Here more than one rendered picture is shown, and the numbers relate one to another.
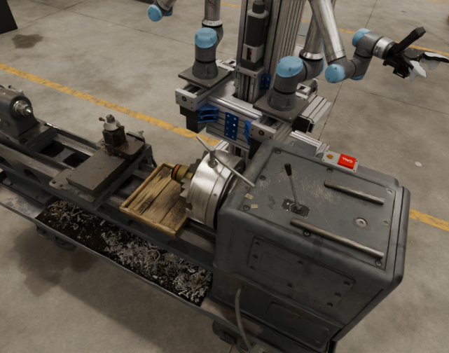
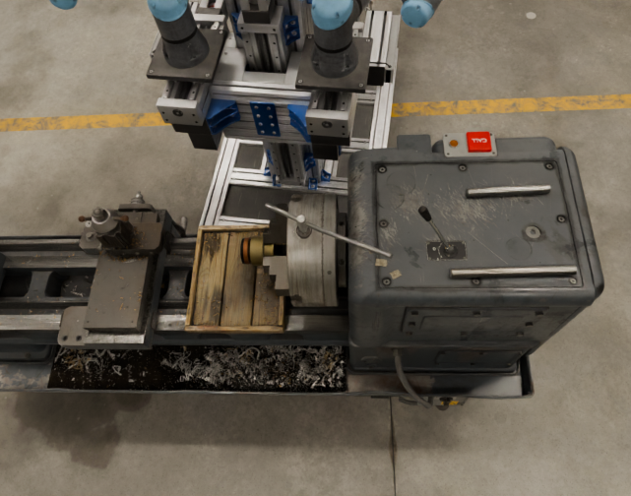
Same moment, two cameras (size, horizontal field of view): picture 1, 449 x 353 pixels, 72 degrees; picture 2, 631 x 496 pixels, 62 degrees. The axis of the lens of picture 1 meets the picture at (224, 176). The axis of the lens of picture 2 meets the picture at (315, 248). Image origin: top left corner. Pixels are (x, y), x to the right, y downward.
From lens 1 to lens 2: 45 cm
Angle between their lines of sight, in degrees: 19
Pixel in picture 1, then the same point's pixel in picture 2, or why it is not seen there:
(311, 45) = not seen: outside the picture
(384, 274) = (584, 291)
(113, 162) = (134, 270)
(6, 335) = not seen: outside the picture
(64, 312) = (155, 467)
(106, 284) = (187, 406)
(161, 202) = (235, 292)
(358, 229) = (533, 244)
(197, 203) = (308, 291)
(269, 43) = not seen: outside the picture
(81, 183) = (112, 325)
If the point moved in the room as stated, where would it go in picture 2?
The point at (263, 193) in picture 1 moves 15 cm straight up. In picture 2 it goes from (396, 249) to (401, 218)
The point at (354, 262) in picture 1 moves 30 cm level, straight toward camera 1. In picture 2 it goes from (546, 292) to (523, 423)
